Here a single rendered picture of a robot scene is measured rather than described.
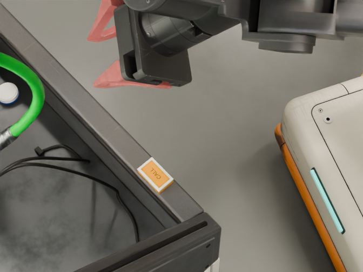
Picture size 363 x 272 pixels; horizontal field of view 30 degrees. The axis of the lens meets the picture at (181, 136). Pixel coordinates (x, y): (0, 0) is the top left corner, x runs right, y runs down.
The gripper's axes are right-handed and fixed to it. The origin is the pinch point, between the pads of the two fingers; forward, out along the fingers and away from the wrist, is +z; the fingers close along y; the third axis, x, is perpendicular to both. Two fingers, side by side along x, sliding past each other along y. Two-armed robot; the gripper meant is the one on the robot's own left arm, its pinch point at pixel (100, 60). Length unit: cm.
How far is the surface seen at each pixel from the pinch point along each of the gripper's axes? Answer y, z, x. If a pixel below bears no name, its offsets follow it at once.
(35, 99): 0.1, 12.7, 0.6
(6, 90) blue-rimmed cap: -16, 51, 22
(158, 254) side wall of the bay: 18.9, 14.0, 17.9
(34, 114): 1.1, 15.2, 2.0
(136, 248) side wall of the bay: 17.9, 14.8, 15.1
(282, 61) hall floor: -44, 68, 138
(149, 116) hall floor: -31, 98, 103
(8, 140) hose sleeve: 2.9, 20.6, 1.6
